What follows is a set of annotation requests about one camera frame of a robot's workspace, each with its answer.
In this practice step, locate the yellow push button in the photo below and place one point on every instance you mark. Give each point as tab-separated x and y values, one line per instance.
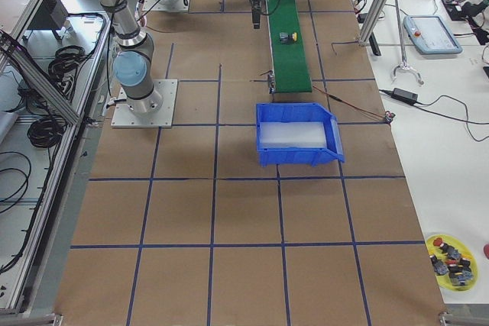
288	38

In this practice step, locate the yellow plate of buttons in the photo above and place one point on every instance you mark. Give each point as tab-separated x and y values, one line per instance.
452	262

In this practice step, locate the green conveyor belt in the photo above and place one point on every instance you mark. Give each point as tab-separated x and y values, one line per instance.
290	73

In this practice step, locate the right bin white foam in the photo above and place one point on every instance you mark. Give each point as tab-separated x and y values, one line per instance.
292	135

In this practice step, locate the right blue plastic bin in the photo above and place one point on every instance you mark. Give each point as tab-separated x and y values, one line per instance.
299	112

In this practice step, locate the teach pendant tablet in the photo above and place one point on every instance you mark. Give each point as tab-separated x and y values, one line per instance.
430	35

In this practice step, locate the black power adapter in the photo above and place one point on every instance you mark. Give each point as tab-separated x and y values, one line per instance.
404	96

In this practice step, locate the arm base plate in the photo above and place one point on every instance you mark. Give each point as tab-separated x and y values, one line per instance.
157	110

